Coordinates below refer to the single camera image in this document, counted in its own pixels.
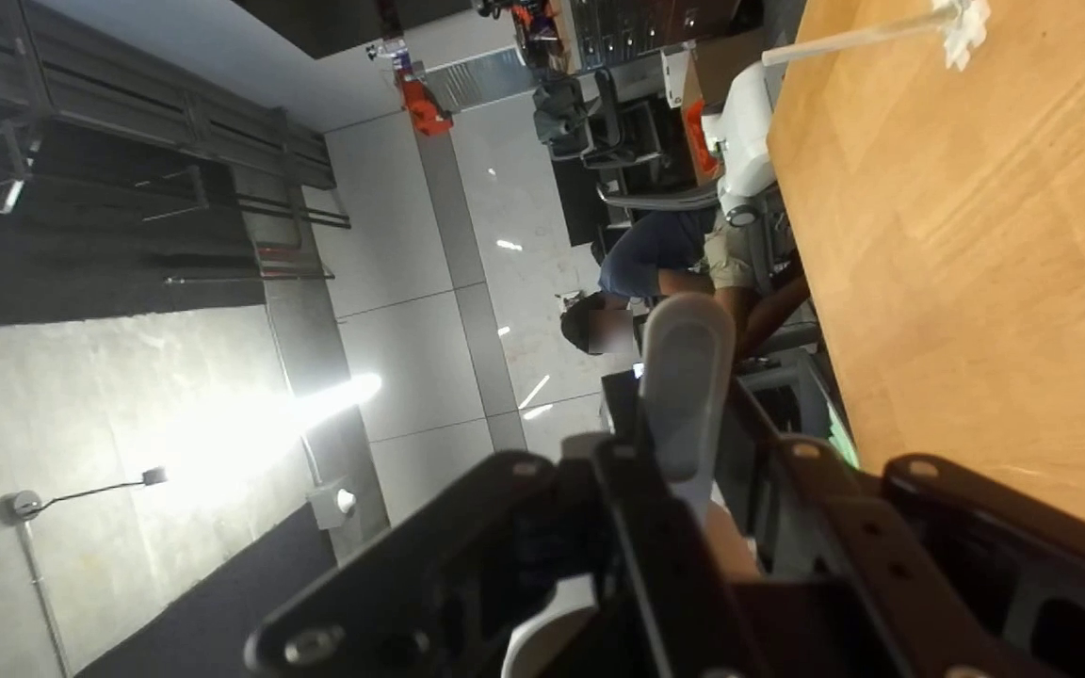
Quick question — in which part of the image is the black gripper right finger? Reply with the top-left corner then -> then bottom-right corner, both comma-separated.
715,379 -> 1085,678

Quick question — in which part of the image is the orange red object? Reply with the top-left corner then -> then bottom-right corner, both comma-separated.
390,68 -> 458,142

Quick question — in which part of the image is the white tape strip crumpled end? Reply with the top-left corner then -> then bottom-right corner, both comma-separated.
762,0 -> 994,72

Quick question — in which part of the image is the grey measuring cup with handle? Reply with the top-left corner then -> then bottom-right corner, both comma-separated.
497,294 -> 742,678

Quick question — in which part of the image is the seated person blue shirt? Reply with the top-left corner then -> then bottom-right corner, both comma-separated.
557,202 -> 812,364

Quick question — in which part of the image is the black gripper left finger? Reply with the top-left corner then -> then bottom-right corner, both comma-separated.
237,370 -> 744,678

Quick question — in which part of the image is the black metal rack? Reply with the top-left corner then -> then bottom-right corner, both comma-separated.
0,0 -> 356,334

